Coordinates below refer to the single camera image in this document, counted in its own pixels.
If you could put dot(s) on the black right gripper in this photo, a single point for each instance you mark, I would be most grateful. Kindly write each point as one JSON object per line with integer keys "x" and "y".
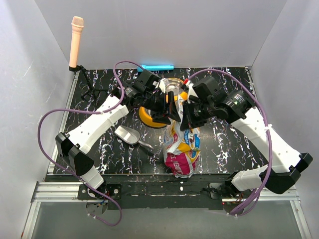
{"x": 188, "y": 121}

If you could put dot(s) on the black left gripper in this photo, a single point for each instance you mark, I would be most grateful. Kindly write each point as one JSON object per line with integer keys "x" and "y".
{"x": 163, "y": 116}

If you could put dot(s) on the pink white pet food bag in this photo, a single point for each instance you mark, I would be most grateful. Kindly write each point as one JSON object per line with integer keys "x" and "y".
{"x": 181, "y": 149}

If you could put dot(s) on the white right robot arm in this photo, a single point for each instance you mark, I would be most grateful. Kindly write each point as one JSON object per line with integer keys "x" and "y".
{"x": 285, "y": 164}

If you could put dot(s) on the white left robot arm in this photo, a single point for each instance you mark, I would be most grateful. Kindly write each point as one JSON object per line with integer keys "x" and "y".
{"x": 74, "y": 146}

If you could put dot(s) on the yellow double pet bowl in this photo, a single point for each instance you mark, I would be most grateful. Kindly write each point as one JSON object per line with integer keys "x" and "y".
{"x": 167, "y": 84}

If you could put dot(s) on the cyan flashlight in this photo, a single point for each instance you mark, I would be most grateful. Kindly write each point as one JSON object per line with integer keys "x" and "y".
{"x": 156, "y": 68}

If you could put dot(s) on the silver metal scoop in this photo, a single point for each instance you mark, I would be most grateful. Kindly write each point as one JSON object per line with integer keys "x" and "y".
{"x": 130, "y": 136}

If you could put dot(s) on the pink microphone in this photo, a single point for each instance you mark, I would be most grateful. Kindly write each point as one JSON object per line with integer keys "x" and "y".
{"x": 77, "y": 26}

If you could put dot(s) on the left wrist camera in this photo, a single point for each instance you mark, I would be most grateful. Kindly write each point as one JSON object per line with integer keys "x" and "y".
{"x": 146, "y": 81}

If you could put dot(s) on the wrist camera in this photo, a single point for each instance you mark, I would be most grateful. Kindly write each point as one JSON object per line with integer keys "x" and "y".
{"x": 146, "y": 81}
{"x": 205, "y": 88}

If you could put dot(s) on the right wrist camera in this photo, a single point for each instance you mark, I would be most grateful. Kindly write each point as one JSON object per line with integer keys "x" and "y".
{"x": 205, "y": 88}

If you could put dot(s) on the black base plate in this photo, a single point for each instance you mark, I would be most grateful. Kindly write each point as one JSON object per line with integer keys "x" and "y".
{"x": 160, "y": 191}

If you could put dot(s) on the aluminium frame rail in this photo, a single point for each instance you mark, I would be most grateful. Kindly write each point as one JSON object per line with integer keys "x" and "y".
{"x": 34, "y": 203}

